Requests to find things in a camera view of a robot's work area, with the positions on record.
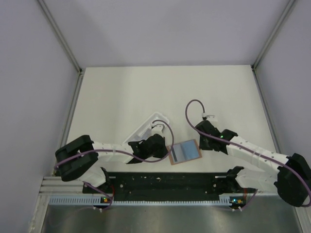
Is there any silver card with black stripe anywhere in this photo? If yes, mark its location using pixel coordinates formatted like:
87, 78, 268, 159
172, 143, 189, 164

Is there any tan leather card holder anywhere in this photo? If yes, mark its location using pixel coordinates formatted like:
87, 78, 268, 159
168, 139, 202, 165

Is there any white plastic basket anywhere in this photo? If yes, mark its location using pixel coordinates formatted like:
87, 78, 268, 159
123, 112, 170, 143

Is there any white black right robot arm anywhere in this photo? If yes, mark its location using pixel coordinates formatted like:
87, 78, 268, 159
195, 119, 311, 207

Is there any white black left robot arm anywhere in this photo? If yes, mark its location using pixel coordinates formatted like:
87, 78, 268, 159
55, 134, 168, 193

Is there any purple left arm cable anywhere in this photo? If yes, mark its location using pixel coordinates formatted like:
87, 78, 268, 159
53, 118, 175, 170

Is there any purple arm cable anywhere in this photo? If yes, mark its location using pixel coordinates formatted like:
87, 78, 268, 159
185, 99, 311, 207
53, 118, 175, 170

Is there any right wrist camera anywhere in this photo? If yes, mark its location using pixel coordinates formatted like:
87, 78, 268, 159
202, 113, 218, 122

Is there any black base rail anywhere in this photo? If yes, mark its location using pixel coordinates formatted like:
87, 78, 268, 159
98, 172, 243, 202

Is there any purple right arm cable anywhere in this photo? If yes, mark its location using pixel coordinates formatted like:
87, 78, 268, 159
185, 99, 311, 207

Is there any aluminium base frame rail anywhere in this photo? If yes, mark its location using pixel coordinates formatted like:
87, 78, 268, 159
39, 177, 84, 195

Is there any grey slotted cable duct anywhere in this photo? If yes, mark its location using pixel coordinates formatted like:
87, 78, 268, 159
48, 195, 243, 206

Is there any left aluminium frame post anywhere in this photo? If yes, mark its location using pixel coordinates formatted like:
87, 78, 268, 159
36, 0, 83, 74

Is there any aluminium frame post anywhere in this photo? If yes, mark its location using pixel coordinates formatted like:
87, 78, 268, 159
36, 0, 83, 74
251, 0, 298, 72

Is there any right aluminium frame post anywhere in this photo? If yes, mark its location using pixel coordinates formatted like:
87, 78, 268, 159
251, 0, 298, 72

